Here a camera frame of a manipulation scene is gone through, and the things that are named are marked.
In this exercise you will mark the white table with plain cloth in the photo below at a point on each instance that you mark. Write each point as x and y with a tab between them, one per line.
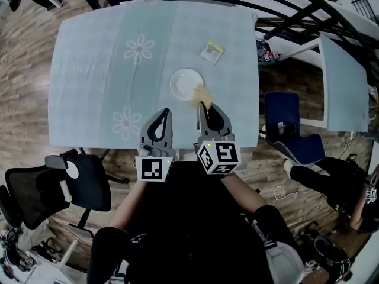
343	84

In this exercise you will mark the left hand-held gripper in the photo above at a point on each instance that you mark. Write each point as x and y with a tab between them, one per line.
152	169

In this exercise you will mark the grey shoulder bag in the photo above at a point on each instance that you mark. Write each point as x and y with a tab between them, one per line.
285	265

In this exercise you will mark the clear packet with yellow label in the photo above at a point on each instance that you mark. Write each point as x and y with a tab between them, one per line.
212	53

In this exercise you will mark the person's right forearm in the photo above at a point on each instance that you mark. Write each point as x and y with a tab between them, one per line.
242	191

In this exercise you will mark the dark shell chair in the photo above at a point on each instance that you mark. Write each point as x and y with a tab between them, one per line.
328	247

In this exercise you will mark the blue padded chair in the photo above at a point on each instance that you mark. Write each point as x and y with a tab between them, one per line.
281	108

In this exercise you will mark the white round disc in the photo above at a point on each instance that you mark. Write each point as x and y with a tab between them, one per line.
72	169

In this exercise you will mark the smartphone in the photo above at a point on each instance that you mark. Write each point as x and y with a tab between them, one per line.
290	129

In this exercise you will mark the light blue flowered tablecloth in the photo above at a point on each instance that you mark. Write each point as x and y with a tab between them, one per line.
89	84

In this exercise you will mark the white cylinder roll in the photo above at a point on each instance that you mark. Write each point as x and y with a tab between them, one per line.
65	191

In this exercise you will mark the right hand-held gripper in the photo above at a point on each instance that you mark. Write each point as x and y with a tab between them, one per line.
225	155

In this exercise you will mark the person's left forearm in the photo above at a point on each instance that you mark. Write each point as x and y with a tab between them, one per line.
130	206

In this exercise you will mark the black office chair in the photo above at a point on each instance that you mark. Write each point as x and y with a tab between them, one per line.
91	188

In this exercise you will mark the person's black shirt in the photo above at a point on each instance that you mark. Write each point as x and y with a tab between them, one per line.
189	232

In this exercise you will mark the white plate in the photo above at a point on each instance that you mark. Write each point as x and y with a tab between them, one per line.
185	83

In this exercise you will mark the yellow sponge cloth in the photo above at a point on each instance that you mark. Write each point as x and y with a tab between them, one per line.
202	95

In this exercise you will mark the small pink packet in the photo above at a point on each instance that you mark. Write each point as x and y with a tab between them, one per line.
280	129

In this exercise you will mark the teal bin with bottles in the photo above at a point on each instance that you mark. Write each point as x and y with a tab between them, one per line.
266	61

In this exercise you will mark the cluttered white desk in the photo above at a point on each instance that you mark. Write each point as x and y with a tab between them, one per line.
44	274

